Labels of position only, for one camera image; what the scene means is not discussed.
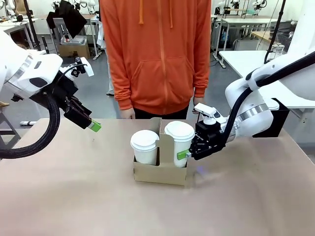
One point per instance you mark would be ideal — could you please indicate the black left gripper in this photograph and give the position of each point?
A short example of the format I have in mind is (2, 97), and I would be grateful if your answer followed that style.
(65, 86)

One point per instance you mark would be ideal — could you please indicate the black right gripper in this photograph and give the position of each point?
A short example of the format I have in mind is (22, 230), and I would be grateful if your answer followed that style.
(209, 140)

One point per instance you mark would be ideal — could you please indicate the brown cardboard cup carrier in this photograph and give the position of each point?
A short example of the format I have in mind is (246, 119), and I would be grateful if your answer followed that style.
(157, 172)

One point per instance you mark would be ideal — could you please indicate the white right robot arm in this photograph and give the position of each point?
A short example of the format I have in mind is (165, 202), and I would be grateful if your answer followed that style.
(256, 120)

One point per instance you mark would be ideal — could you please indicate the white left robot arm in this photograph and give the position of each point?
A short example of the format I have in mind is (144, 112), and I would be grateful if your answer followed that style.
(24, 71)

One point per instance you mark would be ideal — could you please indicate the white plastic cup lid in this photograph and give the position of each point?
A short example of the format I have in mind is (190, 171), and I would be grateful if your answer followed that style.
(179, 130)
(144, 138)

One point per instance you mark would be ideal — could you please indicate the person's right hand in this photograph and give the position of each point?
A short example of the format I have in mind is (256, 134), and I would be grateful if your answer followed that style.
(128, 113)

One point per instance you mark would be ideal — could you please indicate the person's left hand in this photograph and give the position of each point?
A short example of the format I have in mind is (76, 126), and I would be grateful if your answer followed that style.
(198, 100)

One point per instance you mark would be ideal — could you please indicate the person in white clothes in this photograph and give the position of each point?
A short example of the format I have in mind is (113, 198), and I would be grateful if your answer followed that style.
(110, 86)

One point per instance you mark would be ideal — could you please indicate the white tube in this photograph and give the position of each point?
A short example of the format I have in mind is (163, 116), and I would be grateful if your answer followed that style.
(28, 122)

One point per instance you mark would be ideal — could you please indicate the cardboard box on floor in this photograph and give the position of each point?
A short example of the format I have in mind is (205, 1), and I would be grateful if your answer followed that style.
(73, 51)

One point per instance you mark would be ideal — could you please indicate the grey storage bin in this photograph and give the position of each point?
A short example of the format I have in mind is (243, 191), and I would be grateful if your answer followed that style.
(76, 39)

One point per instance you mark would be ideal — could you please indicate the black cloth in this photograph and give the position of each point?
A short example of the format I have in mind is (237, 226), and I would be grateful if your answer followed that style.
(69, 17)

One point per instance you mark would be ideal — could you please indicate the person in orange hoodie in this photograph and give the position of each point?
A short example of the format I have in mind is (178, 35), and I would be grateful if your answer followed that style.
(157, 49)

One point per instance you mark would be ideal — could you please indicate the black stand pole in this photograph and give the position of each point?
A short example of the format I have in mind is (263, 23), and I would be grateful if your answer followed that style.
(32, 24)
(276, 27)

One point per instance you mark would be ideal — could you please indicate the black box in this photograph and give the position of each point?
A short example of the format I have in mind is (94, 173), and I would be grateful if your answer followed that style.
(280, 118)

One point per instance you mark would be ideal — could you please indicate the large white table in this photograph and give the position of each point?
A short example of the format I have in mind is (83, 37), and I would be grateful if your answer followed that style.
(236, 61)

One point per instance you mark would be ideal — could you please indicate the white background desk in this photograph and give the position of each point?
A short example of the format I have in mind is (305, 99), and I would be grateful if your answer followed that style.
(246, 21)

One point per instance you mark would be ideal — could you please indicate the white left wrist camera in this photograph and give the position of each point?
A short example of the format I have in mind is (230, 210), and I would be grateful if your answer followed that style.
(86, 67)

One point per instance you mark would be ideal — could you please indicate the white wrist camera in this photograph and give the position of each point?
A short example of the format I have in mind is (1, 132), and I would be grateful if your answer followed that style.
(86, 67)
(206, 109)

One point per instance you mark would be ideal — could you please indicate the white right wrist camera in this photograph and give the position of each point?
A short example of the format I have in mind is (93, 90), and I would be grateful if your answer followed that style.
(206, 109)

